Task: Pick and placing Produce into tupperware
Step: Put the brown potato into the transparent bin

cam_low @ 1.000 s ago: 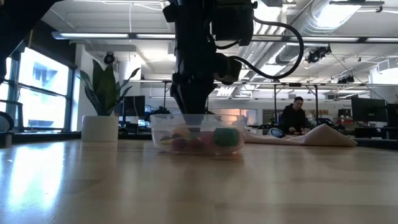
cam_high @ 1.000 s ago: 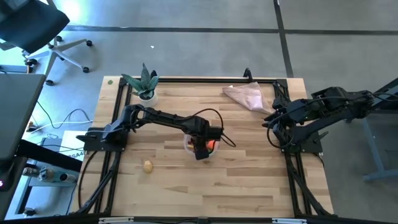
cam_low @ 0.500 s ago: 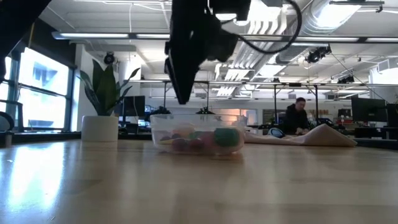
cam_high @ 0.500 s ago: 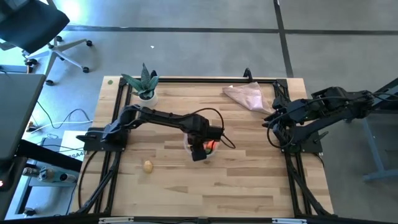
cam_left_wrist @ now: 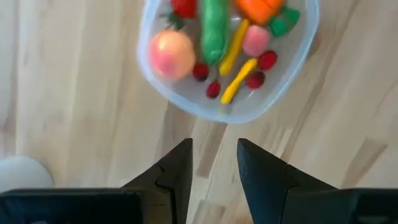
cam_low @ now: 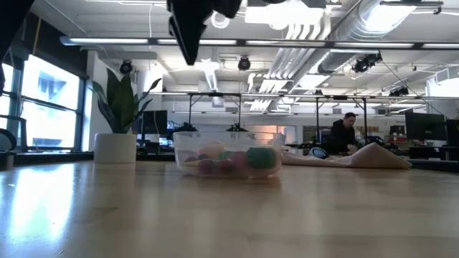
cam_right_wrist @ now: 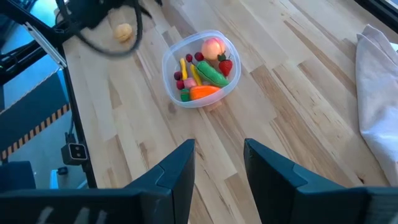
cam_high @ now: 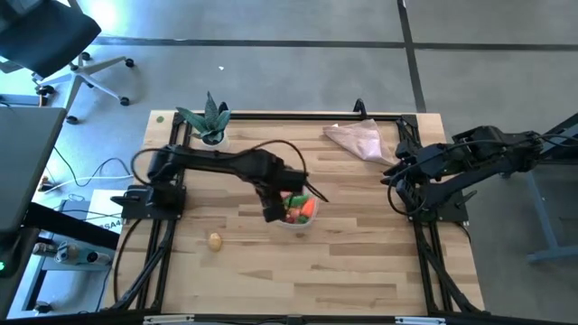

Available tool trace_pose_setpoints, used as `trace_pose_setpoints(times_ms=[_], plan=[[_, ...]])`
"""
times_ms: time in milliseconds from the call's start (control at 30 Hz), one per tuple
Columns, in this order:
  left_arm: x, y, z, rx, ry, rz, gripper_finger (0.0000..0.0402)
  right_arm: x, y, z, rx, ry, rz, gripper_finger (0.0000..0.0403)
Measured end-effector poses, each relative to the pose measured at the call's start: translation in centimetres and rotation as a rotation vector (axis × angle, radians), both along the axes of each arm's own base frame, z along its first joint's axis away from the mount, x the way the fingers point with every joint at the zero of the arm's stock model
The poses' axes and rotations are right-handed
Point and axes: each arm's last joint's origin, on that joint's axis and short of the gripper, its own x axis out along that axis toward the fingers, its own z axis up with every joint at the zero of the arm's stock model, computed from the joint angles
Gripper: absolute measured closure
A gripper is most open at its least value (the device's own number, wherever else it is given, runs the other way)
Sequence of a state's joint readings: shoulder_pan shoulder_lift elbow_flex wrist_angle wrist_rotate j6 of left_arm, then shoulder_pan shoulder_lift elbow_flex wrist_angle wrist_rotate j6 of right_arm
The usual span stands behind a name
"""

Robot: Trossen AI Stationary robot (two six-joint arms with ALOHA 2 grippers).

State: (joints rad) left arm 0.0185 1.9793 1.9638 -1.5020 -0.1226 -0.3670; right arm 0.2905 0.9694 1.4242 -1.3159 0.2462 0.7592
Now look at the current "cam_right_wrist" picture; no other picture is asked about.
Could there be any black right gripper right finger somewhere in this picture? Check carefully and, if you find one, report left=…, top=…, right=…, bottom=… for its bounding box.
left=244, top=138, right=346, bottom=224

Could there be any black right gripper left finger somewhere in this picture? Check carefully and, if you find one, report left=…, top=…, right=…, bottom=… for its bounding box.
left=124, top=138, right=196, bottom=224

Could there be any clear plastic tupperware container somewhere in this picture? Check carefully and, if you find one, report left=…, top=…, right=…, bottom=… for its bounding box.
left=161, top=29, right=242, bottom=109

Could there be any pink wrinkled toy produce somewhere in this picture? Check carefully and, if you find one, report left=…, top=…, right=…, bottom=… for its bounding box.
left=183, top=77, right=198, bottom=90

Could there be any yellow toy banana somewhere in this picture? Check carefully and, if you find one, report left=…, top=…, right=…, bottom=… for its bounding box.
left=179, top=57, right=189, bottom=81
left=190, top=63, right=203, bottom=86

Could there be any green toy pea pod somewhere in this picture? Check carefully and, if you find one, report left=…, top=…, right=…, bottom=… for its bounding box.
left=195, top=60, right=230, bottom=88

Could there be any bright red toy cherry pair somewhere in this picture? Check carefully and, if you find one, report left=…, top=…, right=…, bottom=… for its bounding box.
left=185, top=52, right=205, bottom=63

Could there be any red toy strawberry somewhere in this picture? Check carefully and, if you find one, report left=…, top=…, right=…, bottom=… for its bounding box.
left=217, top=53, right=233, bottom=77

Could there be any orange toy peach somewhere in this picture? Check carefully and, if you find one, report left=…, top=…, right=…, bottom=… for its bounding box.
left=201, top=37, right=226, bottom=61

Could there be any tan toy potato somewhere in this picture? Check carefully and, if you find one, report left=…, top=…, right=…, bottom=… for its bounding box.
left=113, top=23, right=134, bottom=44

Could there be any silver aluminium extrusion bar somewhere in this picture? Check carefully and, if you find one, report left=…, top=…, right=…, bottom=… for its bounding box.
left=23, top=22, right=68, bottom=68

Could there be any beige folded cloth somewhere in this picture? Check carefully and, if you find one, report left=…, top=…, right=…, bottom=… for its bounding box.
left=355, top=24, right=398, bottom=187

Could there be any black table-level camera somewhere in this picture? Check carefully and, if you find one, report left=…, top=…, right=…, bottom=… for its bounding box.
left=60, top=142, right=89, bottom=166

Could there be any black table frame rail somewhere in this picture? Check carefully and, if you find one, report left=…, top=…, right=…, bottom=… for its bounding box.
left=354, top=0, right=398, bottom=26
left=0, top=0, right=97, bottom=189

